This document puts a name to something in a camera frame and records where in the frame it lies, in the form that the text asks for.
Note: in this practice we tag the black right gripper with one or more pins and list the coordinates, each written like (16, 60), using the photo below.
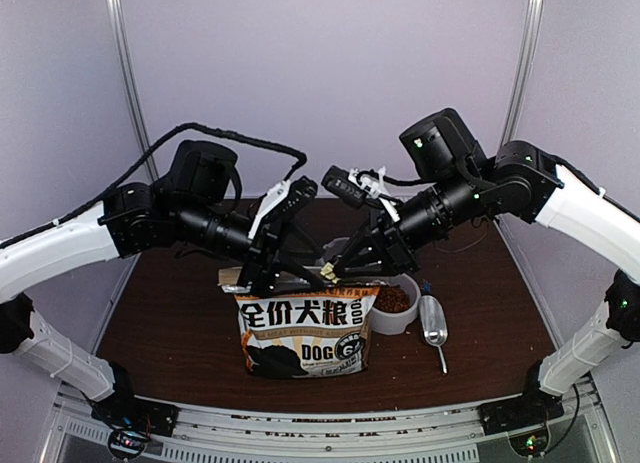
(382, 235)

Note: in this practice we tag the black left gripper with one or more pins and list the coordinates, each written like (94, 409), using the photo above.
(261, 273)

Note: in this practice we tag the gold binder clip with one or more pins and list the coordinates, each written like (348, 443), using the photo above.
(327, 272)

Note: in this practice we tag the dog food bag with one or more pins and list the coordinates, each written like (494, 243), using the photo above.
(304, 334)

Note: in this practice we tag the metal scoop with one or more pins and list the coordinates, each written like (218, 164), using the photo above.
(434, 326)

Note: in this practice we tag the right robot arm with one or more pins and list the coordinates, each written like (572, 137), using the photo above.
(459, 182)

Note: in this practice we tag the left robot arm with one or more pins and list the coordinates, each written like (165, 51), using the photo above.
(182, 206)

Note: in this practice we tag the grey double pet bowl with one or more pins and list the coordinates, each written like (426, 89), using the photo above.
(350, 304)

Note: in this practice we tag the brown dog kibble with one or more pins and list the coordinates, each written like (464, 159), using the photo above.
(392, 299)

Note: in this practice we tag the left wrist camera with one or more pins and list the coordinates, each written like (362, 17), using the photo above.
(283, 201)

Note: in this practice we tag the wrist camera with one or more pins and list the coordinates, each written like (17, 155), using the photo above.
(358, 187)
(283, 201)

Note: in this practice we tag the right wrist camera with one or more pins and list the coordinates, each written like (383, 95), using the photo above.
(358, 187)

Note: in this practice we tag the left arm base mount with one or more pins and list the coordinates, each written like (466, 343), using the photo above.
(133, 431)

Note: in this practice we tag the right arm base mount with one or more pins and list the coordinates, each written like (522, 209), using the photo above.
(525, 420)

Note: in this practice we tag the right aluminium frame post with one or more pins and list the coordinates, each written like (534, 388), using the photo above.
(529, 41)

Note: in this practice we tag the aluminium frame post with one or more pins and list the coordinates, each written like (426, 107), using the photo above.
(529, 41)
(134, 106)

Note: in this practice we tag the front aluminium rail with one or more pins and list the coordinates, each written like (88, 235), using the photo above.
(451, 433)

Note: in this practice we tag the left aluminium frame post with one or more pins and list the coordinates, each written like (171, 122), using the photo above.
(134, 106)

